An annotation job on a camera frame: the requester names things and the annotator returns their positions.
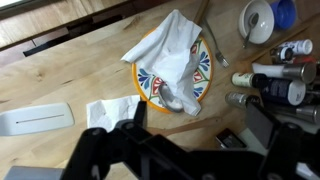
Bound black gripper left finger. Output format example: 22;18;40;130
133;100;148;128

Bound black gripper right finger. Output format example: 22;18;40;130
245;101;283;150

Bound steel cap glass shaker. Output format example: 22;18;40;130
224;91;262;110

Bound white patterned spice shaker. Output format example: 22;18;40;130
277;38;314;57

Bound large metal ladle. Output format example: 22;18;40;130
156;83;185;114

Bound colourful floral ceramic plate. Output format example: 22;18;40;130
131;28;214;115

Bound white paper napkin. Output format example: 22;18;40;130
85;94;142;133

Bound small black framed device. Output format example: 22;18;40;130
215;128;248;150

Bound dark container white lid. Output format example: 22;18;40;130
258;77;307;107

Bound tall steel grinder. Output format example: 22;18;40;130
264;102;320;125

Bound small green label jar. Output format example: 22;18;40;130
231;72;268;90

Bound wooden spatula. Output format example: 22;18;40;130
145;116;223;137

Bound white steel-topped pepper mill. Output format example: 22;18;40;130
251;61;318;84

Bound white cloth napkin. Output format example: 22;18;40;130
120;8;203;117

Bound dark lid glass jar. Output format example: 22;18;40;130
269;46;295;65

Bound metal fork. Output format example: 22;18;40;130
201;16;230;69

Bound white plastic spatula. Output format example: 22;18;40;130
0;102;75;137

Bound wooden organizer tray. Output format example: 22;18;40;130
238;13;320;64

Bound white ceramic bowl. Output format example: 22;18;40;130
238;0;275;45

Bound slim metal spoon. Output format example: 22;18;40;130
242;12;260;49

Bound blue plastic bowl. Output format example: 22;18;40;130
269;0;298;31

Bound low wooden bench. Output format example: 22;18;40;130
0;0;141;51

